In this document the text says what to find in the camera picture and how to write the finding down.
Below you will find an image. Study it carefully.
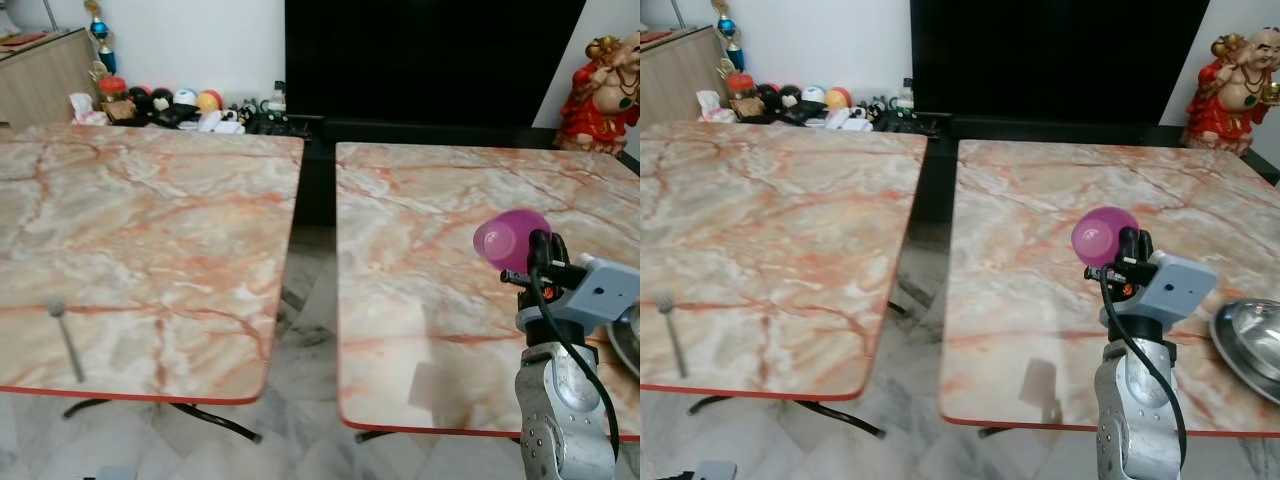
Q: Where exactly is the gold and blue trophy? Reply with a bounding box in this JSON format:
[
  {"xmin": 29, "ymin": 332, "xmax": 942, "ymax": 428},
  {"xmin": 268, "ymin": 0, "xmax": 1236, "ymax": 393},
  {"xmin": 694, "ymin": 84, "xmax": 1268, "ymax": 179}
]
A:
[
  {"xmin": 711, "ymin": 0, "xmax": 747, "ymax": 74},
  {"xmin": 83, "ymin": 0, "xmax": 120, "ymax": 77}
]

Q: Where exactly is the silver metal fork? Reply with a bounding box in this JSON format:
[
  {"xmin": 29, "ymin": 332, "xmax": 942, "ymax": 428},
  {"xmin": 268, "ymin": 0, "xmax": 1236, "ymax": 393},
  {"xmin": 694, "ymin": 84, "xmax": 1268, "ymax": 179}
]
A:
[
  {"xmin": 47, "ymin": 297, "xmax": 87, "ymax": 385},
  {"xmin": 655, "ymin": 294, "xmax": 692, "ymax": 380}
]

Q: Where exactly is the stainless steel plate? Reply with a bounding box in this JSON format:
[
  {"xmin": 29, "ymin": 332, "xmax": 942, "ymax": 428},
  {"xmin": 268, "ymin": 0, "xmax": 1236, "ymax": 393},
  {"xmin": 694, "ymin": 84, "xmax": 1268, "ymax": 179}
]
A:
[
  {"xmin": 604, "ymin": 304, "xmax": 641, "ymax": 378},
  {"xmin": 1209, "ymin": 297, "xmax": 1280, "ymax": 407}
]

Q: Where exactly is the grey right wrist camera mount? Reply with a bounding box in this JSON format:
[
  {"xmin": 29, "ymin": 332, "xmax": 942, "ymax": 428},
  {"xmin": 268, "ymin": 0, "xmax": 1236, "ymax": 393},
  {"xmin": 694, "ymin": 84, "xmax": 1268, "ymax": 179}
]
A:
[
  {"xmin": 545, "ymin": 255, "xmax": 641, "ymax": 337},
  {"xmin": 1122, "ymin": 250, "xmax": 1220, "ymax": 329}
]

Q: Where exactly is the light wooden cabinet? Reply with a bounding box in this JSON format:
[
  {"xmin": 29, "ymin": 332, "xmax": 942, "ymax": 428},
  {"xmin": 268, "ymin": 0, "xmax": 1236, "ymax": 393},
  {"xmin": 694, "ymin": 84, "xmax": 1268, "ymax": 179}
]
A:
[
  {"xmin": 640, "ymin": 25, "xmax": 732, "ymax": 125},
  {"xmin": 0, "ymin": 28, "xmax": 102, "ymax": 128}
]

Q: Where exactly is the black round toy figure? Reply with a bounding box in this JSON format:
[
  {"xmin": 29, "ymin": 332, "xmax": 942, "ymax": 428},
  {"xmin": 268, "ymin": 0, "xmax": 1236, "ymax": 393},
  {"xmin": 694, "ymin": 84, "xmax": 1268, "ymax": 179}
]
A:
[
  {"xmin": 127, "ymin": 85, "xmax": 177, "ymax": 127},
  {"xmin": 757, "ymin": 83, "xmax": 807, "ymax": 124}
]

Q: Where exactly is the white tissue pack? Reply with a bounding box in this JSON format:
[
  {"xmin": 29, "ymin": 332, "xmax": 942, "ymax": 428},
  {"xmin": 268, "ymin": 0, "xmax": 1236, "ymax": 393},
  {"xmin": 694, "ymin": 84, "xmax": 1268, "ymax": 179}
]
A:
[
  {"xmin": 67, "ymin": 91, "xmax": 110, "ymax": 126},
  {"xmin": 696, "ymin": 89, "xmax": 736, "ymax": 123}
]

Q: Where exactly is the black television screen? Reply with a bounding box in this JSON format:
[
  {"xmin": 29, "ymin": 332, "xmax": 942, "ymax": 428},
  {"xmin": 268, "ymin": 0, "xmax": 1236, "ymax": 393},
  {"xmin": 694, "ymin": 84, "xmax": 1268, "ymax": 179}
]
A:
[
  {"xmin": 284, "ymin": 0, "xmax": 589, "ymax": 128},
  {"xmin": 910, "ymin": 0, "xmax": 1212, "ymax": 123}
]

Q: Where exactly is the white small box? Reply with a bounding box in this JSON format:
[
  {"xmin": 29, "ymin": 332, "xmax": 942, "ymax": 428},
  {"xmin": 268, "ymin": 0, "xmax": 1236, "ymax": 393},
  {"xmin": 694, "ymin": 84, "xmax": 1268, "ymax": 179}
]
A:
[
  {"xmin": 196, "ymin": 108, "xmax": 247, "ymax": 135},
  {"xmin": 826, "ymin": 106, "xmax": 875, "ymax": 132}
]

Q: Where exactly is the red-lidded jar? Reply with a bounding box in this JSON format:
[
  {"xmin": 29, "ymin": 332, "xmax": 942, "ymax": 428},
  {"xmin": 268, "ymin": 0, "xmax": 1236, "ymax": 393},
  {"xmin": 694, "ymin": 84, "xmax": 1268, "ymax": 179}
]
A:
[
  {"xmin": 724, "ymin": 71, "xmax": 762, "ymax": 120},
  {"xmin": 96, "ymin": 74, "xmax": 137, "ymax": 124}
]

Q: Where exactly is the red laughing Buddha statue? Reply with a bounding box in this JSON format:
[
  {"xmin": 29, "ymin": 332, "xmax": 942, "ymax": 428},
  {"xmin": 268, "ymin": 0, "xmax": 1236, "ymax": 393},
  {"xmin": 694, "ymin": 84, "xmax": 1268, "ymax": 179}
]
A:
[
  {"xmin": 555, "ymin": 32, "xmax": 641, "ymax": 157},
  {"xmin": 1182, "ymin": 26, "xmax": 1280, "ymax": 157}
]

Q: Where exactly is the purple plastic cup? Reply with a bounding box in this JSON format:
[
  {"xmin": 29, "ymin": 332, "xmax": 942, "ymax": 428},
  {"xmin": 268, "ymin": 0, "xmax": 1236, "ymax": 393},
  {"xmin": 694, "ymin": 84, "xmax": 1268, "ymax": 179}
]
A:
[
  {"xmin": 474, "ymin": 209, "xmax": 553, "ymax": 272},
  {"xmin": 1071, "ymin": 206, "xmax": 1141, "ymax": 269}
]

